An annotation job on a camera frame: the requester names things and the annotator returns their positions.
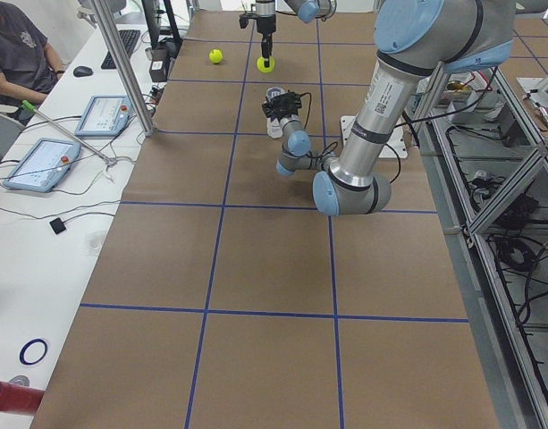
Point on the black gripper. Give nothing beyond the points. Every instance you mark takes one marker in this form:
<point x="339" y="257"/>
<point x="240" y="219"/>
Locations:
<point x="268" y="110"/>
<point x="265" y="24"/>

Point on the Wilson tennis ball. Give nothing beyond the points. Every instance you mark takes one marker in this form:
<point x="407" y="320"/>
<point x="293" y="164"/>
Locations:
<point x="265" y="64"/>

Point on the clear tennis ball can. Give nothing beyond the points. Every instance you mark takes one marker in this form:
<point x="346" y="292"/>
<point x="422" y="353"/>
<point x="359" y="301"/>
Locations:
<point x="273" y="127"/>

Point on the Roland Garros tennis ball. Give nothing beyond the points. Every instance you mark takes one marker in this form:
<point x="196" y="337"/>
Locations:
<point x="215" y="56"/>

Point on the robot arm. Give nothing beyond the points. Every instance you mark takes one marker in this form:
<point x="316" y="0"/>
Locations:
<point x="265" y="15"/>
<point x="412" y="38"/>

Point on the black computer monitor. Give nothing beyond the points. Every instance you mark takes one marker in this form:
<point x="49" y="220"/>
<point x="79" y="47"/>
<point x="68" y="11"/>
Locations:
<point x="162" y="28"/>

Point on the small black box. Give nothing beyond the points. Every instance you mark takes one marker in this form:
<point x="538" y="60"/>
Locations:
<point x="159" y="64"/>

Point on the black keyboard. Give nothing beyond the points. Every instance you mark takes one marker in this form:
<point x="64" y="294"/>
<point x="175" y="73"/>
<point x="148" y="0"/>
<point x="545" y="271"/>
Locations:
<point x="128" y="40"/>

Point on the far teach pendant tablet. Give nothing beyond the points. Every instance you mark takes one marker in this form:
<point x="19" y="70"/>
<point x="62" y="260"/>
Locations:
<point x="104" y="117"/>

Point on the teach pendant tablet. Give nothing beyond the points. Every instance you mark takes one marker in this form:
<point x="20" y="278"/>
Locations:
<point x="44" y="166"/>
<point x="104" y="117"/>

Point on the black computer mouse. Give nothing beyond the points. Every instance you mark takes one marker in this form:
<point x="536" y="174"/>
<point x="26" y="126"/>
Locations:
<point x="82" y="71"/>

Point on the seated person in grey shirt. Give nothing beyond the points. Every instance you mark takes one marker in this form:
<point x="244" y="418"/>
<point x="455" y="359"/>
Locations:
<point x="29" y="65"/>

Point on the near teach pendant tablet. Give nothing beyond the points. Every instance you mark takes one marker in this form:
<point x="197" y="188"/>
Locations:
<point x="44" y="166"/>

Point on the black square puck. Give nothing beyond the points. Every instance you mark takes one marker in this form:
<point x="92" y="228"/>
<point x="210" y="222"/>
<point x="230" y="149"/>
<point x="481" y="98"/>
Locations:
<point x="57" y="225"/>

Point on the red cylinder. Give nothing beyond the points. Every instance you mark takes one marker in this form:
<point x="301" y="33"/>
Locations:
<point x="19" y="400"/>

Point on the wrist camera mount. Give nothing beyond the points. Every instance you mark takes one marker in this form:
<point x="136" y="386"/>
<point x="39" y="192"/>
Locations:
<point x="287" y="96"/>
<point x="245" y="19"/>

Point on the aluminium frame post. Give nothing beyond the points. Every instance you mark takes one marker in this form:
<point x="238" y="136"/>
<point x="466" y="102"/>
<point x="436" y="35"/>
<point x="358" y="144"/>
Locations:
<point x="109" y="32"/>

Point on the metal rod green handle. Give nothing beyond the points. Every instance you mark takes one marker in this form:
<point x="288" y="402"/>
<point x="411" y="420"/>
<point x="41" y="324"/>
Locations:
<point x="30" y="107"/>

